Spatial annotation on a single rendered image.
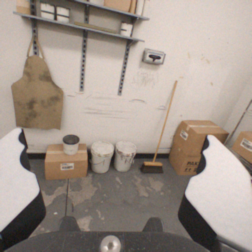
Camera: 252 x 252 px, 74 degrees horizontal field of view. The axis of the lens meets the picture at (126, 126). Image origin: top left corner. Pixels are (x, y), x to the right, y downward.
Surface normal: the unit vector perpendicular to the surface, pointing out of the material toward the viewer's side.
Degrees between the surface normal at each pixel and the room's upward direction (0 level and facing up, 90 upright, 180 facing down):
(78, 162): 88
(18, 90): 88
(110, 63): 90
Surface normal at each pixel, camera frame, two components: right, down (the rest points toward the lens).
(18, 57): 0.23, 0.50
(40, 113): -0.22, 0.43
